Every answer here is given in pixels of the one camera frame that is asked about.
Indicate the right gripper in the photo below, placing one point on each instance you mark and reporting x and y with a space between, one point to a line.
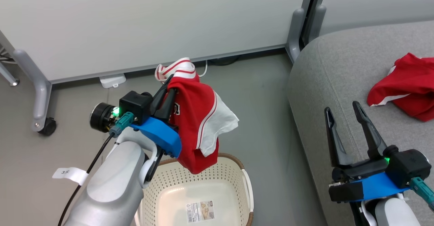
359 171

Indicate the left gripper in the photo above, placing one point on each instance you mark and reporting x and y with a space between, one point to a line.
100 117

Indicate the red garment white striped trim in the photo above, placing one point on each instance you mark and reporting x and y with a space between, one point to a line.
193 117

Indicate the red jersey with lettering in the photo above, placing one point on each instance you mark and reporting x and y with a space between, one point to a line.
413 83

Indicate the right white grey robot arm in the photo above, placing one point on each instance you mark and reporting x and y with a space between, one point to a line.
393 214

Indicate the left white grey robot arm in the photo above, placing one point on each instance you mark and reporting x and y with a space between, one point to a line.
112 185

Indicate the grey fabric sofa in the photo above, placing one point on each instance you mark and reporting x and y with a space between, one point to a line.
339 76

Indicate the white power adapter box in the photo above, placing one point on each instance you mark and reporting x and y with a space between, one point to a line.
112 80

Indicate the large white partition panel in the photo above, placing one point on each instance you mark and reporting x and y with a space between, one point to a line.
152 22

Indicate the cream perforated laundry basket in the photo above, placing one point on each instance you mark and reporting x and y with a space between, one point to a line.
190 182

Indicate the printed basket label sticker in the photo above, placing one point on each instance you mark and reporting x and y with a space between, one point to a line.
200 211

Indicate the black caster wheel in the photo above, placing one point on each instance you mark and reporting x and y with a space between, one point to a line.
48 127

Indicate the grey partition leg with caster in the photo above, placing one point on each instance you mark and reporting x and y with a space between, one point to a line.
40 90

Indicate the narrow white partition panel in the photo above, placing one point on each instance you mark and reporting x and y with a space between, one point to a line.
379 2

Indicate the grey metal table leg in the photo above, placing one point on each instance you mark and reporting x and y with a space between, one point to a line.
8 76

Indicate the left black camera box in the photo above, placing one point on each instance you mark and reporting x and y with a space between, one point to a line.
135 105

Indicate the black camera box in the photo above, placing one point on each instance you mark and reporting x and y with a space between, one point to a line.
408 166
135 105

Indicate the left blue camera mount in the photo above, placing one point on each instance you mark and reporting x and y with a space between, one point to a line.
159 134

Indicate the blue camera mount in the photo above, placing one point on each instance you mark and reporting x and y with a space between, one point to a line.
376 187
159 134

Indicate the right blue camera mount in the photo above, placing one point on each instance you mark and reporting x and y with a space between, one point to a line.
376 187

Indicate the right black camera box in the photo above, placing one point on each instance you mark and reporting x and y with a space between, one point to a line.
408 166

